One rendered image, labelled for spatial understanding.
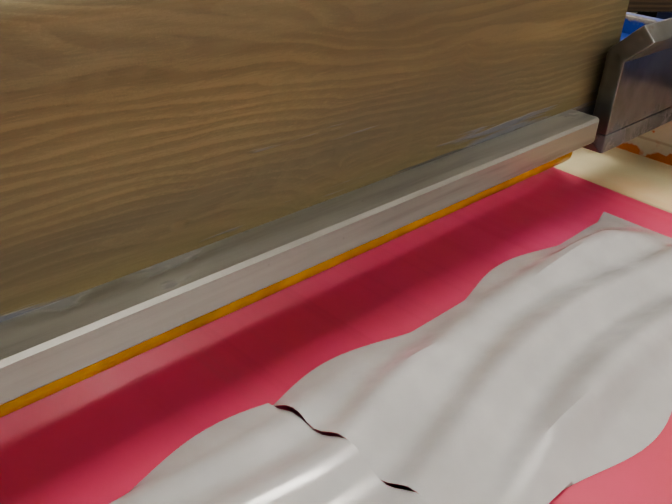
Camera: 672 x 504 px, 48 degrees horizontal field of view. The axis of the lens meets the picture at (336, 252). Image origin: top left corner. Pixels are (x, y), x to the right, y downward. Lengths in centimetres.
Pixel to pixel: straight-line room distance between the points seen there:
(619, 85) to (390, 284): 13
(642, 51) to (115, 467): 23
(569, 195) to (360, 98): 15
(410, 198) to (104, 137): 10
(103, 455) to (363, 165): 11
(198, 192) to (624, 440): 12
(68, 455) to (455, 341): 11
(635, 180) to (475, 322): 16
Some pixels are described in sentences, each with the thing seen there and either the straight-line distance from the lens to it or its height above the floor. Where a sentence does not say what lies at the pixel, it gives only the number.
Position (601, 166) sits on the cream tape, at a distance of 38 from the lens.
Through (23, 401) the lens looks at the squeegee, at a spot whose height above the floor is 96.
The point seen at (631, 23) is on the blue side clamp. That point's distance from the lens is 44.
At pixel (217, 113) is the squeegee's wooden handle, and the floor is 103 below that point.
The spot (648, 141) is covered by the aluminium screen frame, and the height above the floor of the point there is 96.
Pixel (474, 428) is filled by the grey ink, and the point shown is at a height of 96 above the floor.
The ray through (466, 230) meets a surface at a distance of 29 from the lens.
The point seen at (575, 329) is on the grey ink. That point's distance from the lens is 24.
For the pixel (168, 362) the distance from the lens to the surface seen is 22.
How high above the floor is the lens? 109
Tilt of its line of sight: 30 degrees down
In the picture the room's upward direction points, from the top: 4 degrees clockwise
